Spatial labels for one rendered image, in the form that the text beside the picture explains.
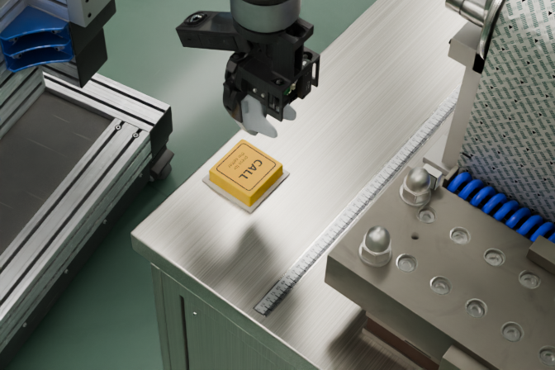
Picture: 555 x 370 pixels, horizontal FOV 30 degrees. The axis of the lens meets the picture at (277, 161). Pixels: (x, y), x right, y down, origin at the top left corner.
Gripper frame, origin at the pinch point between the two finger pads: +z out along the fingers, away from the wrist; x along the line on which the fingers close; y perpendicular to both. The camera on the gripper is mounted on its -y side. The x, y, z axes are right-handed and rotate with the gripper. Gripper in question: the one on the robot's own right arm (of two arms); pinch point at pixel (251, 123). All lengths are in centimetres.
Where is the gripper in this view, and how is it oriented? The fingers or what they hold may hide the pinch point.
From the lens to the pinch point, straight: 127.1
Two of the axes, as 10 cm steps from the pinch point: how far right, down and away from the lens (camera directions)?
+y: 7.9, 4.9, -3.7
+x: 6.1, -6.2, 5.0
